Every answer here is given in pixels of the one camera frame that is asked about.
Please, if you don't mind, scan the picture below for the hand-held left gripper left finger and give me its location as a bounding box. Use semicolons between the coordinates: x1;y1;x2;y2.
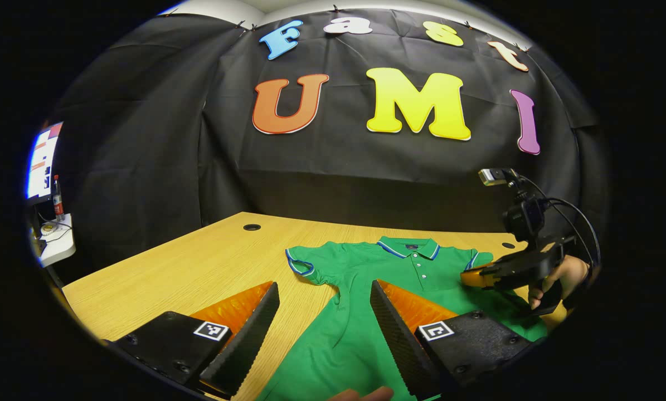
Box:
103;281;281;399

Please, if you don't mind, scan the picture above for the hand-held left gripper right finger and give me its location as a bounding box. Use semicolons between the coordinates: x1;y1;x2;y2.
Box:
370;280;537;400

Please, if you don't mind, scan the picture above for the green T-shirt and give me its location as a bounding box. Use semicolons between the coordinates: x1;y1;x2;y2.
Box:
257;236;551;401

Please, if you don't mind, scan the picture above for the black backdrop cloth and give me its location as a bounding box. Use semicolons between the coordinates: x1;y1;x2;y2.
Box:
48;8;609;279

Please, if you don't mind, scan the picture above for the white side table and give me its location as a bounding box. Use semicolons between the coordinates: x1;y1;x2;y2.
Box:
32;213;77;268

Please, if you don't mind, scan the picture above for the red label bottle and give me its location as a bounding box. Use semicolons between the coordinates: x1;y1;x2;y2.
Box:
53;174;65;219

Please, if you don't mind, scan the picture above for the computer monitor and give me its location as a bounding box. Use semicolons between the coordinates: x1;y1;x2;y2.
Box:
26;121;65;201

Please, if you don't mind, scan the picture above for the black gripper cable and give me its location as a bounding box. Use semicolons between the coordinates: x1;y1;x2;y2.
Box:
518;174;602;268

